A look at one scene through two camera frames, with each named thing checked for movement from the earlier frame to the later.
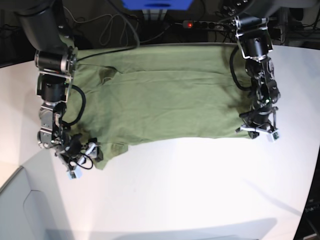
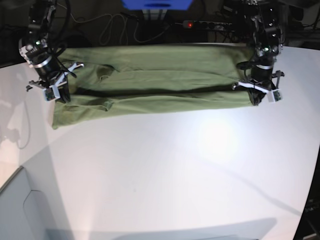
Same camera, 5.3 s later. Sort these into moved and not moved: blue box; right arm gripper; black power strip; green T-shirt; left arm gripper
Moved: right arm gripper; left arm gripper; green T-shirt
Not moved: black power strip; blue box
